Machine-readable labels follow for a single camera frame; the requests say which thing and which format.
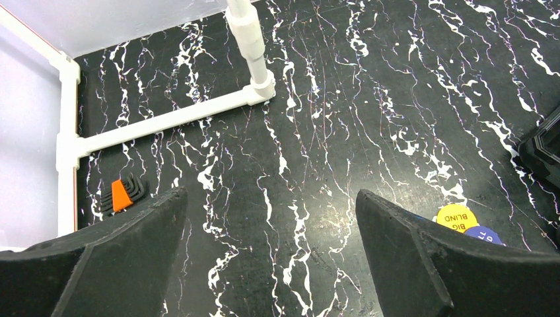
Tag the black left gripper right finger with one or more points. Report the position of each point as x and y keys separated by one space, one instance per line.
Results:
x=421 y=268

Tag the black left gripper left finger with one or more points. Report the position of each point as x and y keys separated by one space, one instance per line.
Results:
x=117 y=267

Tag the orange hex key set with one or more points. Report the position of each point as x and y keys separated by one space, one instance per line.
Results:
x=121 y=194

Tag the black poker set case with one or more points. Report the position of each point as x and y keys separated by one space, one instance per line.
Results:
x=540 y=150

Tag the yellow big blind button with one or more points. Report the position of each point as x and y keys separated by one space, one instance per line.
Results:
x=456 y=217

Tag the blue small blind button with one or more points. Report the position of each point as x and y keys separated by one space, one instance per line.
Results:
x=485 y=234

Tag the white pvc pipe frame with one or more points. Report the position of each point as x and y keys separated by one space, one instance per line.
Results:
x=139 y=59

